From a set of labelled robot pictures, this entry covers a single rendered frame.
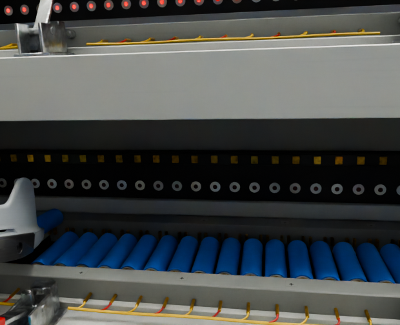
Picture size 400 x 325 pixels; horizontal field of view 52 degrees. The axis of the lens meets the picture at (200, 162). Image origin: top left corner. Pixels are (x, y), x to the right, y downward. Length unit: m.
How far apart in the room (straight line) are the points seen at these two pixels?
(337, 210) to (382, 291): 0.13
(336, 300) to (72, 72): 0.24
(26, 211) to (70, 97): 0.11
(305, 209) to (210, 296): 0.16
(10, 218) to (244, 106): 0.20
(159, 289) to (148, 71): 0.16
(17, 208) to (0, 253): 0.06
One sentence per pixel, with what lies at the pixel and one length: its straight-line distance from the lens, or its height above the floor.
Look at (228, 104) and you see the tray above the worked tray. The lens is 0.27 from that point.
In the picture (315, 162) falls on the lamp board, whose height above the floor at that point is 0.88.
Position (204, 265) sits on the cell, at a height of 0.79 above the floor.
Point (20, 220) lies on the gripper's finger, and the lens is 0.36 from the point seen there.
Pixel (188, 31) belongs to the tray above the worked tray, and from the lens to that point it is 0.35.
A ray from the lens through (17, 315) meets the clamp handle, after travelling 0.31.
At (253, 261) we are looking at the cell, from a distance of 0.36.
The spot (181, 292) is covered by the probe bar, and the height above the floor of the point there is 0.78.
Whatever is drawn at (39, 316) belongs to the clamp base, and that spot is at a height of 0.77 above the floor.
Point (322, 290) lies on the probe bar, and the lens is 0.32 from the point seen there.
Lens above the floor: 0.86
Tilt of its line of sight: 2 degrees up
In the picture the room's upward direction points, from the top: 1 degrees clockwise
